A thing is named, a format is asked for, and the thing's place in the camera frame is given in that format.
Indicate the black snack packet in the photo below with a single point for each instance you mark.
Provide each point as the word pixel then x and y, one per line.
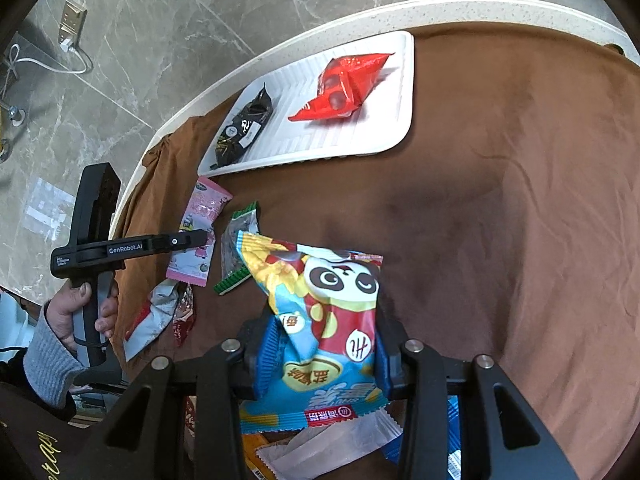
pixel 245 127

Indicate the power strip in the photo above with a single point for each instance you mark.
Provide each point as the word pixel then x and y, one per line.
pixel 72 22

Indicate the orange snack packet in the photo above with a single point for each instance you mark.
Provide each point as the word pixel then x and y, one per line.
pixel 257 455

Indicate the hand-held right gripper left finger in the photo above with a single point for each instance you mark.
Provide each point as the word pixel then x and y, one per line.
pixel 267 355

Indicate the person's left hand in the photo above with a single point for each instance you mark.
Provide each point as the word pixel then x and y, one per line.
pixel 60 310

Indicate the silver white red snack packet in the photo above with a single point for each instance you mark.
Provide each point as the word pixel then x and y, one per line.
pixel 155 315

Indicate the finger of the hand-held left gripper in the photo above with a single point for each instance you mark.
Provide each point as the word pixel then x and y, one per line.
pixel 185 241

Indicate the pale pink white snack packet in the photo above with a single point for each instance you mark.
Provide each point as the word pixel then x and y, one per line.
pixel 330 442

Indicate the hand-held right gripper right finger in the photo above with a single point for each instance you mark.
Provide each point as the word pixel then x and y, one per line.
pixel 384 365

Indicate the dark brown embroidered garment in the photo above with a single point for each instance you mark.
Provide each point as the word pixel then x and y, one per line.
pixel 35 440

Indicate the panda print snack bag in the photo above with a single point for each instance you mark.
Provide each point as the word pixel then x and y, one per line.
pixel 325 310

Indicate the blue snack packet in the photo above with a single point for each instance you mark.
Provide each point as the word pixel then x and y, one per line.
pixel 455 435

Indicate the small dark red packet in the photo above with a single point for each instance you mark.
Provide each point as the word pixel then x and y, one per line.
pixel 184 320

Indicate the green edged seaweed packet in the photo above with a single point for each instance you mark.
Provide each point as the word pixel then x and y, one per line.
pixel 232 255

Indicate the white ribbed plastic tray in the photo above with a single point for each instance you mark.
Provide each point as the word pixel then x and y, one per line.
pixel 360 130

